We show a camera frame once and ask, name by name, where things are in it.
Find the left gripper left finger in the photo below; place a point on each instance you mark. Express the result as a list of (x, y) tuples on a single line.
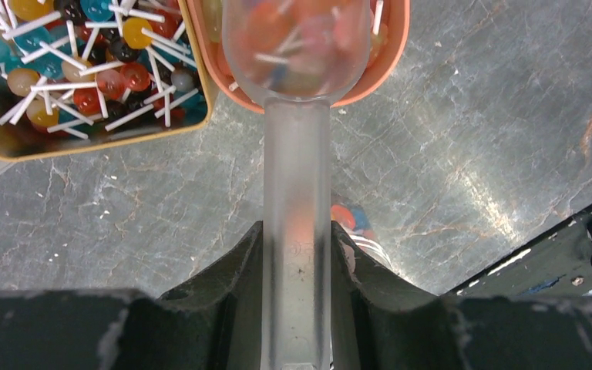
[(211, 321)]

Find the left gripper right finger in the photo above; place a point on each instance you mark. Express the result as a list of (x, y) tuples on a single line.
[(380, 321)]

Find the clear plastic scoop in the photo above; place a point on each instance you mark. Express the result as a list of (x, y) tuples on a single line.
[(296, 59)]

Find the yellow tin of lollipops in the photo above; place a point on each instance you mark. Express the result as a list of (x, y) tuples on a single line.
[(77, 76)]

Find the pink tin of lollipops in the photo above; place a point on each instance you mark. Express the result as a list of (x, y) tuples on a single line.
[(395, 24)]

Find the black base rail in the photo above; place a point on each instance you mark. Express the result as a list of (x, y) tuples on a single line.
[(557, 262)]

